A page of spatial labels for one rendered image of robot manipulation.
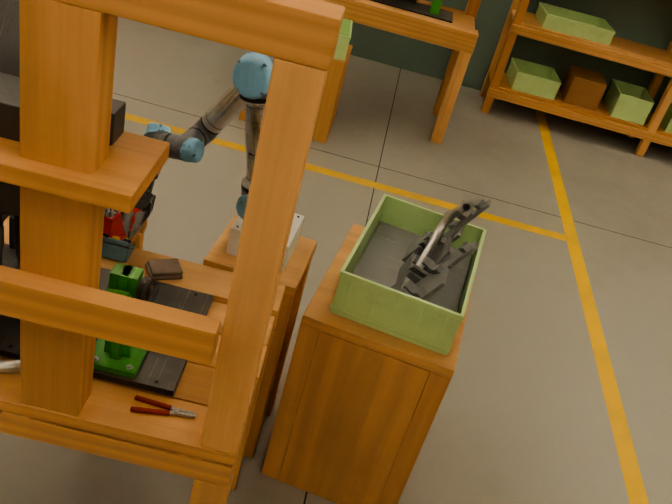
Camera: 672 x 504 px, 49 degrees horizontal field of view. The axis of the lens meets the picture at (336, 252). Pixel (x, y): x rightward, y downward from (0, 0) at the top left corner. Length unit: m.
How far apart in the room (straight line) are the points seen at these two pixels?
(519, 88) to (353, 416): 4.80
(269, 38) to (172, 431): 1.00
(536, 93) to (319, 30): 5.82
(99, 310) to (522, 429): 2.40
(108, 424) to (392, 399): 1.03
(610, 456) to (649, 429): 0.36
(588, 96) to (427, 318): 4.94
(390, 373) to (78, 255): 1.23
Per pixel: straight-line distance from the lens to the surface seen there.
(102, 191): 1.44
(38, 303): 1.63
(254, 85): 2.09
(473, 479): 3.25
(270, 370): 2.67
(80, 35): 1.38
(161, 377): 1.97
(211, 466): 1.89
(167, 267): 2.28
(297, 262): 2.55
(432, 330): 2.41
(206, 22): 1.30
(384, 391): 2.52
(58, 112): 1.45
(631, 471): 3.70
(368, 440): 2.69
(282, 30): 1.27
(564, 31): 6.87
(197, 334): 1.55
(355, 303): 2.42
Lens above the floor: 2.27
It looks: 32 degrees down
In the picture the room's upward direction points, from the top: 16 degrees clockwise
